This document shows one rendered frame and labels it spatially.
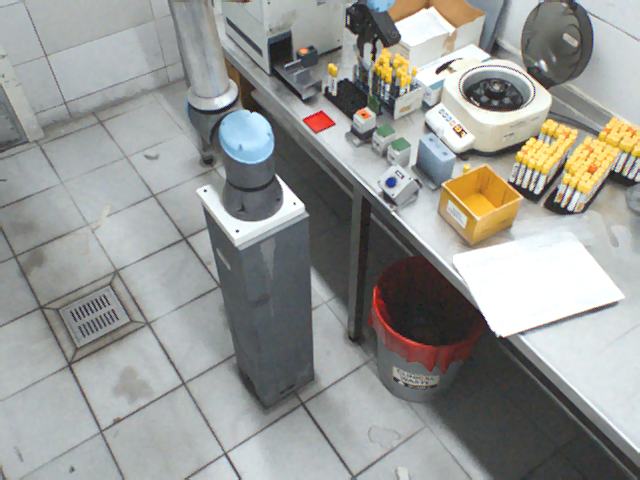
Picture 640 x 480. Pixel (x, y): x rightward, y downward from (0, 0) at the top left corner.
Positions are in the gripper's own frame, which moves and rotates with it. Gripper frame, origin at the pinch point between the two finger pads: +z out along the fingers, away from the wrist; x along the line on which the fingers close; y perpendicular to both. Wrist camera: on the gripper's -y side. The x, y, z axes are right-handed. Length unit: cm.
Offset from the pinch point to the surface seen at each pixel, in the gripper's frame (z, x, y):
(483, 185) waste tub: 13.7, -4.3, -40.9
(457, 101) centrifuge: 6.7, -14.6, -18.7
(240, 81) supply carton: 83, -19, 117
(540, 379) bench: 78, -14, -72
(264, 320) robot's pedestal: 52, 51, -20
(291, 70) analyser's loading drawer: 12.7, 9.0, 25.5
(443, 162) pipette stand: 8.0, 2.9, -33.0
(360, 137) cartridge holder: 15.1, 8.6, -7.5
